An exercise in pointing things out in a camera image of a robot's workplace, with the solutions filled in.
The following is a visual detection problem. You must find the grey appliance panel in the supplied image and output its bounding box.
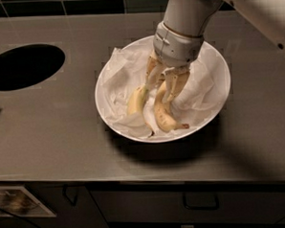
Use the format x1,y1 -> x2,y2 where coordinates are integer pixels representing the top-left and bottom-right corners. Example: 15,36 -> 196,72
0,185 -> 55,218

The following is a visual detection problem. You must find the white bowl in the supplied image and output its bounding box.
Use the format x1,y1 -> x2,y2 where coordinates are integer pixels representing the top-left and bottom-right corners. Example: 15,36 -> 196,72
91,31 -> 235,147

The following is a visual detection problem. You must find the black cabinet door handle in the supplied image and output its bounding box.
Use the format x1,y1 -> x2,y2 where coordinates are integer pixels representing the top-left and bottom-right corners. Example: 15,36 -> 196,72
62,184 -> 78,207

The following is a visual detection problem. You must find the large yellow banana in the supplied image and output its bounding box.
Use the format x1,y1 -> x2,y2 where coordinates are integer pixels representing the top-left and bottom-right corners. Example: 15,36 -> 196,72
154,82 -> 189,133

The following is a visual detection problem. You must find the black drawer handle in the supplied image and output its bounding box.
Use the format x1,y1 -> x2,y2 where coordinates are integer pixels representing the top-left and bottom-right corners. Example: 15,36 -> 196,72
182,192 -> 219,211

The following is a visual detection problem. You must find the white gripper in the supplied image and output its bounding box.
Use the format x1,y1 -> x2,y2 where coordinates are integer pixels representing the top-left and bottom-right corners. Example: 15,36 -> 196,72
145,22 -> 204,103

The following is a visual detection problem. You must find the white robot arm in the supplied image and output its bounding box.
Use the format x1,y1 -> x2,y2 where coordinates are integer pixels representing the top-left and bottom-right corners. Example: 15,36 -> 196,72
146,0 -> 285,81

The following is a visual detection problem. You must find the white paper sheet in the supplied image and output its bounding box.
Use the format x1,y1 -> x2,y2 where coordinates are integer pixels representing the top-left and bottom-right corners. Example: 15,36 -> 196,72
99,38 -> 226,143

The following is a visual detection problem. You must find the dark drawer front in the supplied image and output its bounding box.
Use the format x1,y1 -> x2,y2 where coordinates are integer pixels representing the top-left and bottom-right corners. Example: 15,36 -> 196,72
92,191 -> 285,224

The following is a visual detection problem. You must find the small greenish yellow banana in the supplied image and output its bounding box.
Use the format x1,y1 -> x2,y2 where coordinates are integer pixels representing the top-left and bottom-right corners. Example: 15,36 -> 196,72
126,85 -> 154,137

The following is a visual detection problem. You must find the round black counter opening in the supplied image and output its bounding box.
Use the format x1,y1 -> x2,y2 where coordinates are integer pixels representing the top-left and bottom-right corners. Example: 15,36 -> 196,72
0,43 -> 65,92

